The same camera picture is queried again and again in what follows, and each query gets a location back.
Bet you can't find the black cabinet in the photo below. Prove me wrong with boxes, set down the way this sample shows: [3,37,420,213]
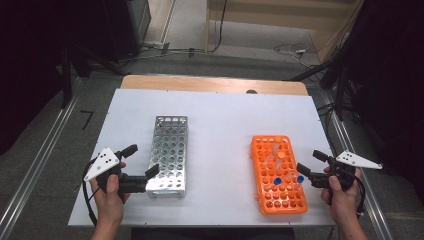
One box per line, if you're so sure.
[99,0,152,64]

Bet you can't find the hand-held gripper cable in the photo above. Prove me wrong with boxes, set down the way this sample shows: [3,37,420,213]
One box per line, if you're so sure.
[81,159,102,228]
[346,169,367,218]

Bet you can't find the metal test tube rack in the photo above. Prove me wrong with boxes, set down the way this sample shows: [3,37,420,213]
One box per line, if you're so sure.
[145,115,189,199]

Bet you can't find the person's dark clothing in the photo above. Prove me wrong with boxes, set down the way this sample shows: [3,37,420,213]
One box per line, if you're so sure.
[131,227,296,240]

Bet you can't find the white floor cable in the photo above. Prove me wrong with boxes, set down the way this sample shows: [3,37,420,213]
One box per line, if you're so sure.
[273,42,318,70]

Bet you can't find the person's left hand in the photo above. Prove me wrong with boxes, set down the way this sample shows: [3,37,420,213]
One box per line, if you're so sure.
[89,162,131,228]

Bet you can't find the wooden platform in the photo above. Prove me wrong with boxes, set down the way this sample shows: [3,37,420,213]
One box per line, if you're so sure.
[204,0,365,64]

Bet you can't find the wooden table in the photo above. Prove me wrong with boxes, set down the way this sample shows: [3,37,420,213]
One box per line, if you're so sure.
[120,74,309,97]

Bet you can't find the black stand legs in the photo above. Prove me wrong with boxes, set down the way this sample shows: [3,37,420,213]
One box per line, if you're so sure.
[289,49,352,122]
[59,43,128,110]

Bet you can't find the left hand-held gripper cable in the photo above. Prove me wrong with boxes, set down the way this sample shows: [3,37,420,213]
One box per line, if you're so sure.
[81,159,102,228]

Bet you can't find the orange test tube rack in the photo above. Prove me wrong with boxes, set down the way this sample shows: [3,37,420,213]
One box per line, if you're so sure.
[250,134,309,215]

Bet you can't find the white table board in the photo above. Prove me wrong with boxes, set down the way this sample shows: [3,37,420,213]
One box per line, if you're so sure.
[68,88,359,228]

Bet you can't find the right hand-held gripper cable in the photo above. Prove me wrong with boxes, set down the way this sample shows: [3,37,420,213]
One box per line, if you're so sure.
[346,169,367,218]

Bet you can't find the grey floor cable bundle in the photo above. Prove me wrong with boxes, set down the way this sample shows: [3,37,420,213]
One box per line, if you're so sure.
[119,41,208,64]

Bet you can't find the person's right hand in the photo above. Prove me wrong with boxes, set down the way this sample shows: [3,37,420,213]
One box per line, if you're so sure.
[320,165,363,227]

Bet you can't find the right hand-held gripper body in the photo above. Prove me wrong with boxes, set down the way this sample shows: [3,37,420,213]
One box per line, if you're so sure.
[308,150,384,193]

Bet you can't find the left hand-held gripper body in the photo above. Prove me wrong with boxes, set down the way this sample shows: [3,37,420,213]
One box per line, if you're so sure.
[83,146,149,195]

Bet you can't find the dark curtain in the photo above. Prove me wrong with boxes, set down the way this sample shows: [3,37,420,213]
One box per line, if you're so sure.
[0,0,105,156]
[333,0,424,204]

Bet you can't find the black floor cable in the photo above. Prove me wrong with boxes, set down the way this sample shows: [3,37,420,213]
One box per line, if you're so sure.
[207,0,229,54]

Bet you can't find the black cables beside table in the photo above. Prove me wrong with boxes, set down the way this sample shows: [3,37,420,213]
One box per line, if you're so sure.
[316,102,338,158]

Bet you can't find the metal floor rail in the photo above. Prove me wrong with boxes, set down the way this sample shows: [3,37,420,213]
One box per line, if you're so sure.
[319,89,395,240]
[0,76,84,240]

